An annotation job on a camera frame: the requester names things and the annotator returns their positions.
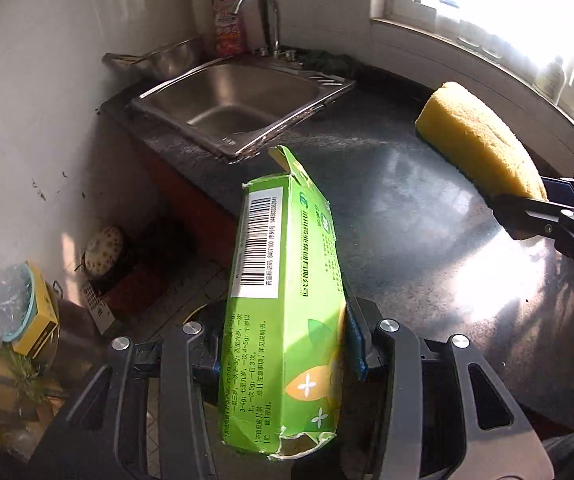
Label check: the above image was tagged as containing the stainless steel sink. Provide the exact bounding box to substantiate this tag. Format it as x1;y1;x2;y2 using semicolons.
130;55;355;160

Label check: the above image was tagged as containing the rice cooker with floral lid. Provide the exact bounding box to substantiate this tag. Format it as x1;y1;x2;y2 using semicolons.
83;226;124;280

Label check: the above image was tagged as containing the white power strip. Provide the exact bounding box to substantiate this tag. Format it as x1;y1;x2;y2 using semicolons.
82;282;116;335

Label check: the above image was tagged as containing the yellow cardboard box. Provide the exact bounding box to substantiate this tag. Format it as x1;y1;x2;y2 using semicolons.
11;261;59;358

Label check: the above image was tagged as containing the chrome faucet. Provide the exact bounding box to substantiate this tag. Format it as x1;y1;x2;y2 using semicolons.
232;0;281;58

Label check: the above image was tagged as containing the dark green rag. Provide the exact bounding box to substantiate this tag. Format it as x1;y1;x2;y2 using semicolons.
298;50;363;78

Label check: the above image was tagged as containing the green cardboard box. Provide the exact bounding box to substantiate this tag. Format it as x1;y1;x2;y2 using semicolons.
218;145;346;461

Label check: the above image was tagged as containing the metal bowl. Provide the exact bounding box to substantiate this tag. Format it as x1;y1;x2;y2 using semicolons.
102;37;203;82

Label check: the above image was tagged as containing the red dish soap bottle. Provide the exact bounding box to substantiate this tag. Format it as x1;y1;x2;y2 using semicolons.
213;0;246;58

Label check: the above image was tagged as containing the white detergent bottle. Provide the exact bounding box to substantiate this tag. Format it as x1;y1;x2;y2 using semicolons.
534;58;567;104

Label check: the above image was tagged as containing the yellow sponge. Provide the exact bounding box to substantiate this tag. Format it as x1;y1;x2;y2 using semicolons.
415;81;548;207

